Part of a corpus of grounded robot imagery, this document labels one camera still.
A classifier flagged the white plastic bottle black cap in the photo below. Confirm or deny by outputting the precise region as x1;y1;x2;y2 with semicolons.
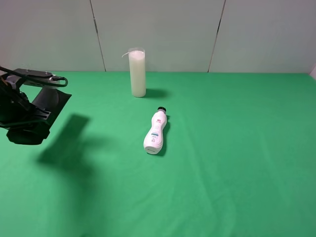
143;107;167;155

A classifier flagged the green tablecloth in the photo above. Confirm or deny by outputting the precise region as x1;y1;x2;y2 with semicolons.
0;72;316;237

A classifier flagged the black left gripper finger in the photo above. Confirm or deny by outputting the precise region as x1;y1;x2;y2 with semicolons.
6;108;52;145

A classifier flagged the black leather glasses case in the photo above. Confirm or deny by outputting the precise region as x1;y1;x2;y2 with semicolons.
32;87;72;127

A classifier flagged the tall white glass candle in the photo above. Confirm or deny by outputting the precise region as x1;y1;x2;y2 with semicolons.
122;47;146;98

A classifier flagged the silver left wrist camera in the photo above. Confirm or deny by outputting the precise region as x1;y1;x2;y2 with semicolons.
0;67;68;89

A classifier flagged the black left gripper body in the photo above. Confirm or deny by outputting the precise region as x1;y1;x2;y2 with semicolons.
0;83;37;128

